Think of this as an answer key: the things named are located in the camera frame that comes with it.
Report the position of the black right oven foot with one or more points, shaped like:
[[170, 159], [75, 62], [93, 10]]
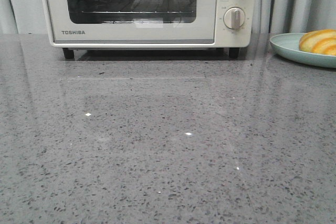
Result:
[[234, 52]]

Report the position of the lower oven control knob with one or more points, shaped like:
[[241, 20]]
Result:
[[234, 18]]

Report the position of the black left oven foot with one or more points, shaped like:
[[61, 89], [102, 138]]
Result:
[[68, 54]]

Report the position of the metal oven wire rack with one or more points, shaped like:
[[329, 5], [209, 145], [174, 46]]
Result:
[[135, 6]]

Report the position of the glass oven door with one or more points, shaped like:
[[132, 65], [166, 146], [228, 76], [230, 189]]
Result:
[[68, 25]]

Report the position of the striped yellow croissant bread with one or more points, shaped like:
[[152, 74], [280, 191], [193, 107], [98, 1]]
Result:
[[318, 42]]

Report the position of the cream Toshiba toaster oven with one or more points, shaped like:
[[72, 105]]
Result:
[[224, 37]]

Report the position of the light green plate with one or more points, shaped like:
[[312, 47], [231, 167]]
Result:
[[287, 46]]

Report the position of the black oven foot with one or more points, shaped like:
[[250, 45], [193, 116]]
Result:
[[234, 52], [68, 54]]

